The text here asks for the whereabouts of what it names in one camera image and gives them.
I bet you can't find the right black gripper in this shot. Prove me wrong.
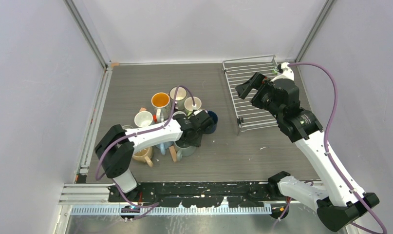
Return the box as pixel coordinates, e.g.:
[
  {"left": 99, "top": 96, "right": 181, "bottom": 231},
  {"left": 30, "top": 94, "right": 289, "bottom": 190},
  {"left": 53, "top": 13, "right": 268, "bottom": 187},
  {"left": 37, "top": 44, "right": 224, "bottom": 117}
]
[{"left": 236, "top": 71, "right": 283, "bottom": 119}]

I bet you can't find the navy blue mug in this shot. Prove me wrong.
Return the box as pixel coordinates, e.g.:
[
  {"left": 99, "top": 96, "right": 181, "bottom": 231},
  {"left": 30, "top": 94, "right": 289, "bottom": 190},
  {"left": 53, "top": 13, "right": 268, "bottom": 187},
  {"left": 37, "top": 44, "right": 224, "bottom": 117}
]
[{"left": 204, "top": 110, "right": 218, "bottom": 134}]

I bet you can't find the light green mug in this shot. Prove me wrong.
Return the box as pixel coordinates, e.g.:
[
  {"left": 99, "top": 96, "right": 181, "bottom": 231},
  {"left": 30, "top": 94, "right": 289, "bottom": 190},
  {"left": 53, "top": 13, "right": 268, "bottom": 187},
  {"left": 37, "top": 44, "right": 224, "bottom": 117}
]
[{"left": 184, "top": 97, "right": 202, "bottom": 116}]

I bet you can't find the white fluted bowl cup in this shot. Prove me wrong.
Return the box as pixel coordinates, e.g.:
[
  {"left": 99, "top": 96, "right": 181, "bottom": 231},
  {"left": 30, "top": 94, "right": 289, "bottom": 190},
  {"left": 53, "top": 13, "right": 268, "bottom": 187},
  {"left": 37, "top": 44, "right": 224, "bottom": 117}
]
[{"left": 169, "top": 87, "right": 187, "bottom": 111}]

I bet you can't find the grey patterned mug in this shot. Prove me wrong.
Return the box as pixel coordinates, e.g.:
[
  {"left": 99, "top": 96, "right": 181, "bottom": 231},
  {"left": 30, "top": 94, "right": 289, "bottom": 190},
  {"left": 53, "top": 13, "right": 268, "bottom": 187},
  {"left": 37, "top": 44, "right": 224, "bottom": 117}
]
[{"left": 174, "top": 141, "right": 197, "bottom": 161}]

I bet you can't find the light blue mug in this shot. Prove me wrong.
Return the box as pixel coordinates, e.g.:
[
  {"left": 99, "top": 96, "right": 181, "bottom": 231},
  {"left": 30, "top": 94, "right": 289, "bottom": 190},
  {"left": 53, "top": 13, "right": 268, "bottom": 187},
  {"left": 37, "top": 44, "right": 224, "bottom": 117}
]
[{"left": 155, "top": 141, "right": 174, "bottom": 155}]

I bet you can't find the blue white gradient mug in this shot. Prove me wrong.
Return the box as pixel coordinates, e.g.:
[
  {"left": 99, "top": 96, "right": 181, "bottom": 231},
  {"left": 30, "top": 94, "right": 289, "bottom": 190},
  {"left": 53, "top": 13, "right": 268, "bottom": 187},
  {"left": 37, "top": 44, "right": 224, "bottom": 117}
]
[{"left": 134, "top": 111, "right": 154, "bottom": 128}]

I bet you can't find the small grey blue mug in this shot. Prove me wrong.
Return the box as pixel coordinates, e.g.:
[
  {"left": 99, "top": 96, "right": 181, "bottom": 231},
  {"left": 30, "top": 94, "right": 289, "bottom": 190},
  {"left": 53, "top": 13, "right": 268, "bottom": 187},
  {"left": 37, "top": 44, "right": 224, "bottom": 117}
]
[{"left": 172, "top": 111, "right": 187, "bottom": 119}]

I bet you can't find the beige brown cup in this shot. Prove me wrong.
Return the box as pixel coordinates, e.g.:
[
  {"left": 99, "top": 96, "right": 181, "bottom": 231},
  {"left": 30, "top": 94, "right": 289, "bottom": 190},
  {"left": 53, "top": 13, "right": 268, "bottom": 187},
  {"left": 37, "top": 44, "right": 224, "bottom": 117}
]
[{"left": 122, "top": 125, "right": 133, "bottom": 130}]

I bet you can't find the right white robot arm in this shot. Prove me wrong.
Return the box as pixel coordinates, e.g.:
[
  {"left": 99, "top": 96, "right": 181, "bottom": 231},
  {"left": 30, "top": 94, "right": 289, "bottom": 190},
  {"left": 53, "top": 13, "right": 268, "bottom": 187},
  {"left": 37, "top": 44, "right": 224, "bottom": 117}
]
[{"left": 235, "top": 72, "right": 379, "bottom": 232}]

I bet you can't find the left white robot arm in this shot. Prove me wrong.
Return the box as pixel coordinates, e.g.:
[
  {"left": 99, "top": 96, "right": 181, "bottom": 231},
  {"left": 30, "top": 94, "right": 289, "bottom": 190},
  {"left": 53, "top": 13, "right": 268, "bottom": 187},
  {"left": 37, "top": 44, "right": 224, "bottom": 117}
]
[{"left": 94, "top": 110, "right": 214, "bottom": 202}]

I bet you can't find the long light wooden block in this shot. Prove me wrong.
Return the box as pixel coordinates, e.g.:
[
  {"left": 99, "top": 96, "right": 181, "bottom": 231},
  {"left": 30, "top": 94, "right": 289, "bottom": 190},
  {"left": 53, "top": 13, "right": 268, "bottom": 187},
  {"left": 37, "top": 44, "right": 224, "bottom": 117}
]
[{"left": 169, "top": 145, "right": 178, "bottom": 162}]

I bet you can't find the wire dish rack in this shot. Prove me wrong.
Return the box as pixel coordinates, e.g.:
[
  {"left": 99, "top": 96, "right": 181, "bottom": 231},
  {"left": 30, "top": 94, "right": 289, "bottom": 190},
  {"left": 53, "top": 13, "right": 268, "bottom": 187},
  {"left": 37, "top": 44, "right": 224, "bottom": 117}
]
[{"left": 222, "top": 55, "right": 295, "bottom": 135}]

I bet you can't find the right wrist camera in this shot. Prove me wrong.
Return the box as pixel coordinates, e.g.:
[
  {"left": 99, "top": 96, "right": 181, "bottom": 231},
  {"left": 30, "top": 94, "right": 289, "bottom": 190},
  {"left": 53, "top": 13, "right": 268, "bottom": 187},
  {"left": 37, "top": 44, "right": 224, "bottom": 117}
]
[{"left": 271, "top": 62, "right": 295, "bottom": 81}]

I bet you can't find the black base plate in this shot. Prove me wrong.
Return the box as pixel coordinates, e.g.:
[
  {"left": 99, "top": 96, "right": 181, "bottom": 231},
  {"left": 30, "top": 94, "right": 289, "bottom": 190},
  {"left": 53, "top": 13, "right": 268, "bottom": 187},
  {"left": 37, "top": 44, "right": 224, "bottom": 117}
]
[{"left": 107, "top": 181, "right": 288, "bottom": 208}]

